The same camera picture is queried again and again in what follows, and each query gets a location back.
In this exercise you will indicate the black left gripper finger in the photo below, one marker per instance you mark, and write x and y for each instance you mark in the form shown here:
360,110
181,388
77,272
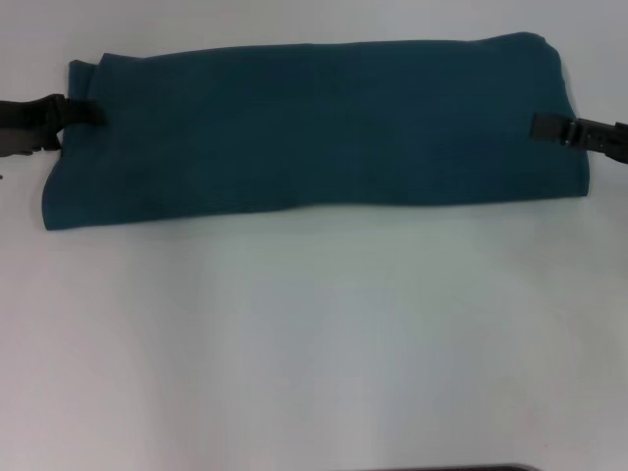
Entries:
29,142
83,113

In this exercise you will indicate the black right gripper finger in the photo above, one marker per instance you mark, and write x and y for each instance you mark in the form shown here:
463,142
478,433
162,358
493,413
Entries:
549,125
613,153

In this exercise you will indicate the teal t-shirt with white print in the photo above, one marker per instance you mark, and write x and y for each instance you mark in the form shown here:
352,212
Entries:
319,137

